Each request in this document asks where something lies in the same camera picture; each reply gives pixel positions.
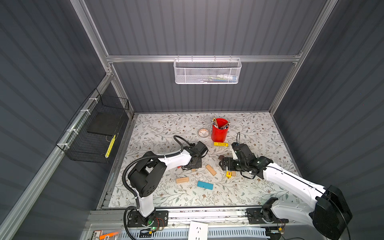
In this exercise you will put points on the black foam pad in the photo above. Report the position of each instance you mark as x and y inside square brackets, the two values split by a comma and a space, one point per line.
[104, 124]

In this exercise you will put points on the natural wood block diagonal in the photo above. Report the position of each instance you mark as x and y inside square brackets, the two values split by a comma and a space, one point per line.
[211, 170]

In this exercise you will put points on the white wire mesh basket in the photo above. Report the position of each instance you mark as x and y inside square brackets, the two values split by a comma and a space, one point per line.
[213, 71]

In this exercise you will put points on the yellow ruler in basket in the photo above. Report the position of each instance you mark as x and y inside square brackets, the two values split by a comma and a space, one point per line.
[110, 147]

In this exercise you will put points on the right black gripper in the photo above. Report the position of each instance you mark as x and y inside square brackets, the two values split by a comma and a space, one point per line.
[229, 166]

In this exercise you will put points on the teal wooden block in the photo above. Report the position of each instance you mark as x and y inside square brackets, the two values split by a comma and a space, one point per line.
[205, 185]

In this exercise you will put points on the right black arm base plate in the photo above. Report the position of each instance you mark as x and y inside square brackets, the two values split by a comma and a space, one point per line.
[261, 216]

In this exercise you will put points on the red pencil cup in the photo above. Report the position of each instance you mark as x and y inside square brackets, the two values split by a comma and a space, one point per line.
[220, 129]

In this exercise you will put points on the orange tool handle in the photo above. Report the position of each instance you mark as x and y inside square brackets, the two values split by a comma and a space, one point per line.
[109, 236]

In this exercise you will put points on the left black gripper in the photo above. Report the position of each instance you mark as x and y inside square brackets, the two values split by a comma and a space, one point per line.
[199, 164]

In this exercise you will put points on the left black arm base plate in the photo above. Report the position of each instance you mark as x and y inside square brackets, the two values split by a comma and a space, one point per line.
[157, 219]

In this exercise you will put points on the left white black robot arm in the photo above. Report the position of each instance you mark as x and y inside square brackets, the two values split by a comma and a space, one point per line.
[142, 176]

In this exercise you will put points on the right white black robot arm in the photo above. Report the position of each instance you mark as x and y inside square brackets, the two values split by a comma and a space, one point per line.
[325, 209]

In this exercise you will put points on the clear tape roll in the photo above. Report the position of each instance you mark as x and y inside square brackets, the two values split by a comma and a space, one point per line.
[203, 132]

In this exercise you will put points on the white power socket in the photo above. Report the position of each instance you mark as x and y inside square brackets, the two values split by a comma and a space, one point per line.
[198, 231]

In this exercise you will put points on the black wire mesh basket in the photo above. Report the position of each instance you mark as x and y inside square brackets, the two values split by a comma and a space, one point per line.
[79, 145]

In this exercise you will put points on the yellow marker pen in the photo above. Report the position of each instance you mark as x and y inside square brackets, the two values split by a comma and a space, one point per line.
[219, 144]

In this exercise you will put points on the floral table mat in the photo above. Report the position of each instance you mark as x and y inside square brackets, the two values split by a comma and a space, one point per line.
[155, 132]

